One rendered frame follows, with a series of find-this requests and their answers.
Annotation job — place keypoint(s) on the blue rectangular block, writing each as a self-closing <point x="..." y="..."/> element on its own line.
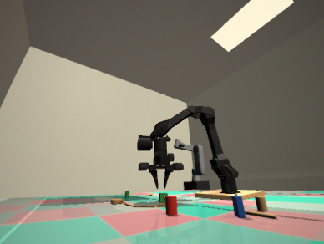
<point x="239" y="209"/>

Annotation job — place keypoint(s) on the tan round wooden button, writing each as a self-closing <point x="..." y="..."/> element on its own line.
<point x="116" y="201"/>

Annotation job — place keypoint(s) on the dark red cylinder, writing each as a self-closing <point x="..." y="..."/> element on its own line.
<point x="171" y="205"/>

